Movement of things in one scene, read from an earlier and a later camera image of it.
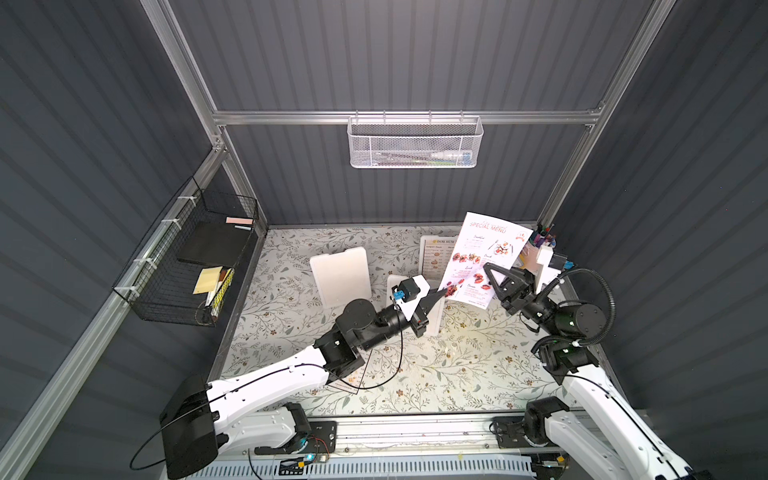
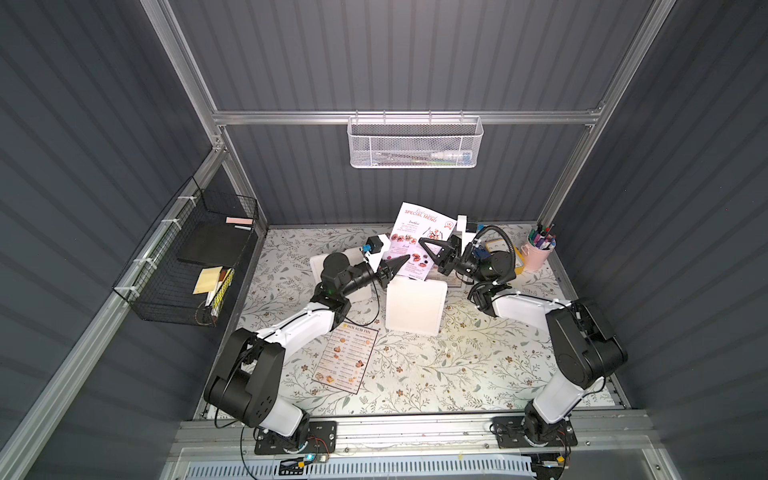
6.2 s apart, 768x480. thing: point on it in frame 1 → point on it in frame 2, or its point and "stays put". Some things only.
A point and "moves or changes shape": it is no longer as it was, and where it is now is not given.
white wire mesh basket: (414, 142) stays put
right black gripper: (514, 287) → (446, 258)
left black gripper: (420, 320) → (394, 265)
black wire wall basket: (184, 272) stays put
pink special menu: (481, 240) → (415, 222)
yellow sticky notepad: (208, 280) stays put
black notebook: (213, 243) stays put
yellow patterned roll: (219, 299) stays put
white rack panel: (435, 253) moves or changes shape
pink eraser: (239, 220) stays put
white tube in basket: (466, 157) stays put
